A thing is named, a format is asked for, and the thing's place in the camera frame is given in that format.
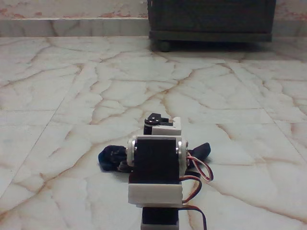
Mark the dark blue cloth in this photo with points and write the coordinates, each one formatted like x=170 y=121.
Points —
x=110 y=155

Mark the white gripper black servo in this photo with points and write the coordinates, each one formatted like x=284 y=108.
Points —
x=167 y=127

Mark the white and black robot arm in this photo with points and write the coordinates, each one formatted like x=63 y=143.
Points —
x=156 y=163

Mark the dark wooden cabinet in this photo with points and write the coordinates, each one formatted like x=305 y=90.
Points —
x=211 y=19

